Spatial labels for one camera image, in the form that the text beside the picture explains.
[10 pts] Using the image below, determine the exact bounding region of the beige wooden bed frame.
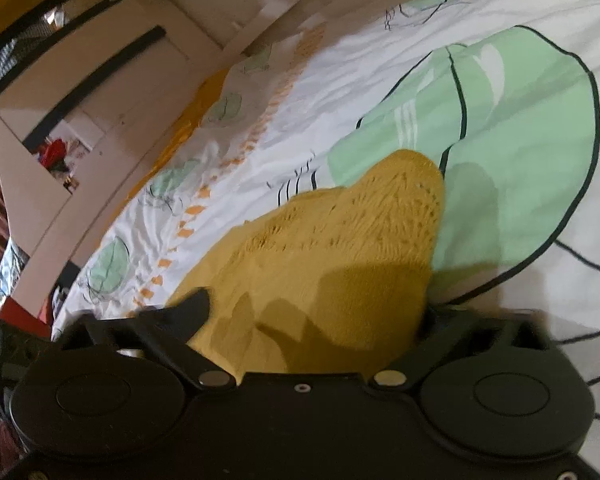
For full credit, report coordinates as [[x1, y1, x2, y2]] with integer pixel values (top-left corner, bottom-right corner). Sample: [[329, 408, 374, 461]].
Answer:
[[0, 0, 332, 313]]

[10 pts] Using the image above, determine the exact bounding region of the mustard yellow knit garment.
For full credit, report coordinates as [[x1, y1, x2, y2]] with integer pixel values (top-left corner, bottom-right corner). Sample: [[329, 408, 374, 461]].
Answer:
[[175, 150, 444, 377]]

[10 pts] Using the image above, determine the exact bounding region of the white leaf-print bedspread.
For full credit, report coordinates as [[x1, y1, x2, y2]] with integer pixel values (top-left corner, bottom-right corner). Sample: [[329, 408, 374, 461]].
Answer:
[[51, 0, 600, 476]]

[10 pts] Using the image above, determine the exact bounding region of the orange under sheet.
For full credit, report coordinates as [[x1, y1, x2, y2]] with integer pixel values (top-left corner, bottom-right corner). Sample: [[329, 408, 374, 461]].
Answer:
[[102, 67, 230, 231]]

